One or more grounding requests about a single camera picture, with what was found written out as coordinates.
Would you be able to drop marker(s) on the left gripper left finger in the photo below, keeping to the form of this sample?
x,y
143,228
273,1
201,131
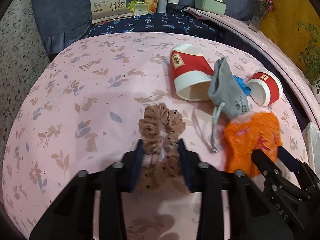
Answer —
x,y
137,164

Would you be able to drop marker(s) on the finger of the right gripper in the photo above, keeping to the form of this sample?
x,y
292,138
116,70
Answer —
x,y
265,165
288,160

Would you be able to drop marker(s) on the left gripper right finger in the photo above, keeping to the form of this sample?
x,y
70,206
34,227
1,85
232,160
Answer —
x,y
186,169

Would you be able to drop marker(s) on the brown dotted scrunchie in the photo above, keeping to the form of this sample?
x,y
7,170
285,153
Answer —
x,y
160,129

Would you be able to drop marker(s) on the orange plastic wrapper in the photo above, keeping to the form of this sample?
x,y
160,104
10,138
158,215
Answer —
x,y
249,132

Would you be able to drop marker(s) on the red paper cup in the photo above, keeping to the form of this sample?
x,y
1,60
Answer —
x,y
191,73
266,88

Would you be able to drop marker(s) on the grey drawstring pouch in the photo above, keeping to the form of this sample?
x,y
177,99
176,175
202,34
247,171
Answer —
x,y
226,94

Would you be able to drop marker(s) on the blue wrapper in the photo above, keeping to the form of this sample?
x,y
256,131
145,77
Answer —
x,y
242,85

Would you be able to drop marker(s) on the white lined trash bin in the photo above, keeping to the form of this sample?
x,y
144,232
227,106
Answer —
x,y
311,140

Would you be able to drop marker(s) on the pink rabbit print tablecloth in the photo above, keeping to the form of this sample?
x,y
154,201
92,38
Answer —
x,y
83,113

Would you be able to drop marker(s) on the green potted plant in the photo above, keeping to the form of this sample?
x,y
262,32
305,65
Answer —
x,y
310,55

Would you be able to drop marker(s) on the pink bird print tablecloth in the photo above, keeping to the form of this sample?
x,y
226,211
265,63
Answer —
x,y
287,69

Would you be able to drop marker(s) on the navy floral tablecloth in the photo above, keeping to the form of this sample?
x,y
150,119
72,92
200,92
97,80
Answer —
x,y
171,22

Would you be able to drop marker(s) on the yellow backdrop cloth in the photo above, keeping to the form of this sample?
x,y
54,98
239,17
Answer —
x,y
280,26

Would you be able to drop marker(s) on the small green white box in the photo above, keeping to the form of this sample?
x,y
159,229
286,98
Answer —
x,y
138,8

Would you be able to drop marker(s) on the mint green tissue box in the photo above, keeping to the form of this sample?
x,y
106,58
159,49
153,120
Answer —
x,y
215,6

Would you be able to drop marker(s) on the glass vase pink flowers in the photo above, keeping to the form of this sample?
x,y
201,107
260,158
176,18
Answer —
x,y
261,7

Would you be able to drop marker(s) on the white open gift box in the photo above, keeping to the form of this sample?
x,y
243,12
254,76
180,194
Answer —
x,y
105,10

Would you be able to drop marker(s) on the orange print can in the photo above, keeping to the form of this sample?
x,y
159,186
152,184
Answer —
x,y
152,5

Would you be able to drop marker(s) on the tall white bottle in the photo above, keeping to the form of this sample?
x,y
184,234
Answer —
x,y
162,6

